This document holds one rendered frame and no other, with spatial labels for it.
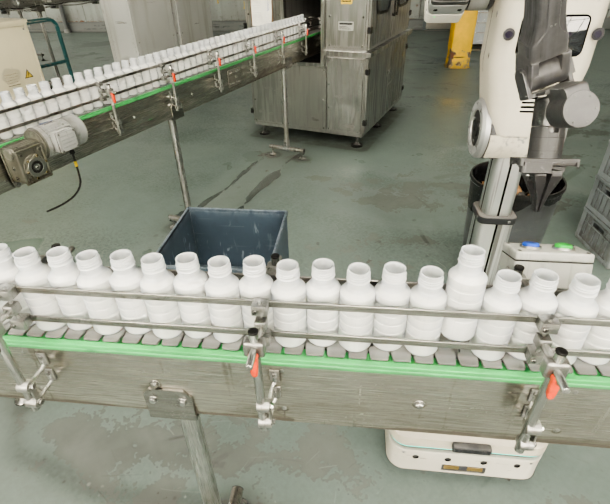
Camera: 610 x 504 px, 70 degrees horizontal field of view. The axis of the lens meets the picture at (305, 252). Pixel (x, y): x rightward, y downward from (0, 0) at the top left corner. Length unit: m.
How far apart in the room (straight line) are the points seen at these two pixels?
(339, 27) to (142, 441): 3.53
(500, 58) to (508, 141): 0.21
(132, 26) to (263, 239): 5.37
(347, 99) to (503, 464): 3.40
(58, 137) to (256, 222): 0.99
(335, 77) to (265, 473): 3.46
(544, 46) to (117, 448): 1.87
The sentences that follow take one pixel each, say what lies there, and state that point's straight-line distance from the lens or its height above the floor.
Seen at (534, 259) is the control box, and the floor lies 1.11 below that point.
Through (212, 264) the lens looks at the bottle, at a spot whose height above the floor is 1.15.
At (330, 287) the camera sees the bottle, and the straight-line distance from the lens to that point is 0.73.
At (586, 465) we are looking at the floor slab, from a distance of 2.09.
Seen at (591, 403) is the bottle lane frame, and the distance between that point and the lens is 0.93.
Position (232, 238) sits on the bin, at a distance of 1.42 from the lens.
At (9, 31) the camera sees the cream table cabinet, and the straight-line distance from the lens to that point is 4.92.
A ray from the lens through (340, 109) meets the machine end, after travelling 4.42.
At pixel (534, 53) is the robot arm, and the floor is 1.44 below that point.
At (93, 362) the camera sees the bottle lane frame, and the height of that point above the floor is 0.95.
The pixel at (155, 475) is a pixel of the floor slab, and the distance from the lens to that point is 1.91.
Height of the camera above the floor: 1.58
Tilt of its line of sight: 34 degrees down
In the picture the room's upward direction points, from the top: 1 degrees counter-clockwise
